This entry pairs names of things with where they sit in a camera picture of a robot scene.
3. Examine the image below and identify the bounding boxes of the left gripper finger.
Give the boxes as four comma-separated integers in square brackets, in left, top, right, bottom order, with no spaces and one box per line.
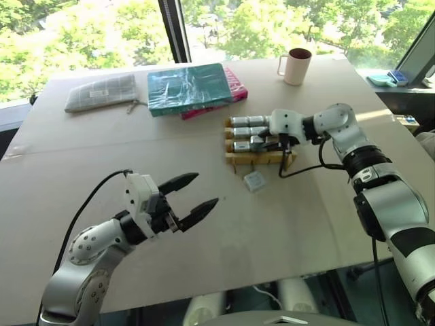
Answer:
[176,198,220,234]
[157,172,201,197]

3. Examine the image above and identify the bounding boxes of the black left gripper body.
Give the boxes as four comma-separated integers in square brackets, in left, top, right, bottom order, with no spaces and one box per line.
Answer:
[145,192,181,236]

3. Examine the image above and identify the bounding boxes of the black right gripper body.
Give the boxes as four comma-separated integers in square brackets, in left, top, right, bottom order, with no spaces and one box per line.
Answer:
[263,131,302,151]

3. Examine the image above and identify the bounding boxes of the wooden battery tray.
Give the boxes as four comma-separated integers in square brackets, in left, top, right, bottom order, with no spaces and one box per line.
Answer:
[222,116,298,171]

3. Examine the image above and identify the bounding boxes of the teal tray on sill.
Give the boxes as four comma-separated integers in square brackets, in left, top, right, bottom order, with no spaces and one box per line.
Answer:
[366,73,397,88]

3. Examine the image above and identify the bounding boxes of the pink book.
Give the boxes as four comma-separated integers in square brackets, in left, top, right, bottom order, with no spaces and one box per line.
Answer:
[180,66,249,121]

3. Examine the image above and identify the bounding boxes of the pale pink mug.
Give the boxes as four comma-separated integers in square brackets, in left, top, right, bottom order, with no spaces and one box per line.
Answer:
[278,48,312,87]

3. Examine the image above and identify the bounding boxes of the teal wrapped book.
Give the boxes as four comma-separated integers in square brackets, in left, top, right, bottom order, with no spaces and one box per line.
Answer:
[146,62,237,118]

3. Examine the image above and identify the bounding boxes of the white rounded robot leg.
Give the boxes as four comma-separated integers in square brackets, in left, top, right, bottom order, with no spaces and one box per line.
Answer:
[184,291,226,326]
[276,276,319,314]

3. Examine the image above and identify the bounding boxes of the grey checked fabric pouch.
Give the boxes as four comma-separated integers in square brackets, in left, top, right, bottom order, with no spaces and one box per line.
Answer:
[64,74,141,115]

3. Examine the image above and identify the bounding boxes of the blue and white box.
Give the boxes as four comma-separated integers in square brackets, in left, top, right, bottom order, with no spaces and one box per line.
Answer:
[387,69,409,86]

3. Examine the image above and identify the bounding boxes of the grey robot torso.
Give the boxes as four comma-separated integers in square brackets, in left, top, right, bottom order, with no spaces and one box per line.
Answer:
[199,310,341,326]

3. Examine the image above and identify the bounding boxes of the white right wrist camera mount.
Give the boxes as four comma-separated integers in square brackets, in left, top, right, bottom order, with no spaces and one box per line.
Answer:
[269,108,305,141]

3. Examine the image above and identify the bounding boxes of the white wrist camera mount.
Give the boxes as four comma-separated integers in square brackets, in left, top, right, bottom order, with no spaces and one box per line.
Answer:
[269,108,305,141]
[123,173,160,239]

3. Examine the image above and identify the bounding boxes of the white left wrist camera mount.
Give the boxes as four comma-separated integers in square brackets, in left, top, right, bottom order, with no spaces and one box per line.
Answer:
[123,173,160,239]

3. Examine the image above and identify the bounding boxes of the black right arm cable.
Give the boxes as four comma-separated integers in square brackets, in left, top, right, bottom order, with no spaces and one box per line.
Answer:
[278,132,348,179]

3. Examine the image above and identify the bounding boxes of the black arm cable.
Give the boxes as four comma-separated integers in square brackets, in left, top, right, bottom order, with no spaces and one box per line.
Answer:
[370,236,390,326]
[51,168,133,276]
[278,132,348,179]

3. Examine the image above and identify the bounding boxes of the small white square camera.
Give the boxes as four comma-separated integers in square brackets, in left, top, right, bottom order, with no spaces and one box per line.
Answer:
[242,170,267,194]

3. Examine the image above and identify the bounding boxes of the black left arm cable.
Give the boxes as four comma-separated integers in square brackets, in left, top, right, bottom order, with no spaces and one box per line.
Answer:
[51,168,133,276]

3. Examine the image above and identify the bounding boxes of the thin white cable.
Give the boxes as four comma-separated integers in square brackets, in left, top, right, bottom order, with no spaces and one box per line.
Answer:
[252,284,280,304]

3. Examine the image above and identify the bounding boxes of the dark window frame post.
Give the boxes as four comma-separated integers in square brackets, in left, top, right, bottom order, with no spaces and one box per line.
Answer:
[157,0,192,64]

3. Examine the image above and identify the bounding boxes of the slanted dark window frame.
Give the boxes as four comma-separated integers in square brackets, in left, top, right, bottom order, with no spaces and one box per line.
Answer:
[395,22,435,94]

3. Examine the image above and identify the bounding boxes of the black upper arm cable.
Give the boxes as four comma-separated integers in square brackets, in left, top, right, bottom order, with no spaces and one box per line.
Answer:
[370,236,390,326]

